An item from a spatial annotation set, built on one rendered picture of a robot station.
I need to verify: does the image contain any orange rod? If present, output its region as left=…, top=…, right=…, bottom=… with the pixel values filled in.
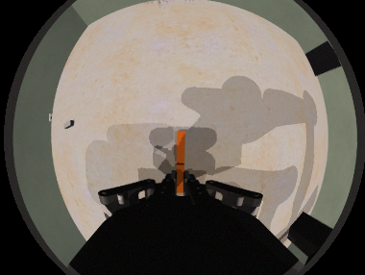
left=177, top=163, right=184, bottom=193
left=177, top=131, right=185, bottom=163

